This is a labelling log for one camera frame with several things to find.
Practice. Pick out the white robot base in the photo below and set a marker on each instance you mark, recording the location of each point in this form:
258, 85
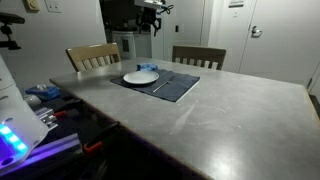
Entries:
20, 128

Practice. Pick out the black camera on stand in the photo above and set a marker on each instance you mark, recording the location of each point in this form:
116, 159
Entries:
8, 19

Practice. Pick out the dark wooden chair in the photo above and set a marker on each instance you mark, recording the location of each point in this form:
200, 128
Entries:
195, 54

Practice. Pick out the silver door handle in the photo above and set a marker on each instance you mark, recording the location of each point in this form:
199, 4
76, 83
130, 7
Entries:
256, 33

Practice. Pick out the aluminium rail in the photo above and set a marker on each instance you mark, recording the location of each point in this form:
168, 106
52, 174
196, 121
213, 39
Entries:
67, 144

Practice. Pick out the light wooden chair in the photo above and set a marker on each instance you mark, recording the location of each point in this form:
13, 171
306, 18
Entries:
103, 54

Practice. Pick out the white light switch plate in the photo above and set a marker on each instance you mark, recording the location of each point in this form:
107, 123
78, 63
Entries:
53, 6

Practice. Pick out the orange black clamp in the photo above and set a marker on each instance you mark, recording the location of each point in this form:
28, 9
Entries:
96, 144

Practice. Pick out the white oven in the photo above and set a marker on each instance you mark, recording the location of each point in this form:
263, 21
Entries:
126, 43

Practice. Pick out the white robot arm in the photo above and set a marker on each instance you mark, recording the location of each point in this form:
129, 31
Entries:
158, 5

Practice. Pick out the blue towel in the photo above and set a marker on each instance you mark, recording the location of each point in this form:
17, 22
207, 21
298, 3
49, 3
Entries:
147, 67

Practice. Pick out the dark blue placemat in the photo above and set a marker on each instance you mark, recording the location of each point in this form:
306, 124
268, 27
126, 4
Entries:
181, 84

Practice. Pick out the blue tissue box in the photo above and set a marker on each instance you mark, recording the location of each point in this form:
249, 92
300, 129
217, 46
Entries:
44, 92

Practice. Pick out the round beige thermostat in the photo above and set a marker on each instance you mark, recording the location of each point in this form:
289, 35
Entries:
33, 5

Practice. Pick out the silver fork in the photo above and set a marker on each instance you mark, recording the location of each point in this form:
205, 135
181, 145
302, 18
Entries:
169, 81

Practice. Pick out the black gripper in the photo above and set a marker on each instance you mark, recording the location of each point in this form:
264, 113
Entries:
148, 16

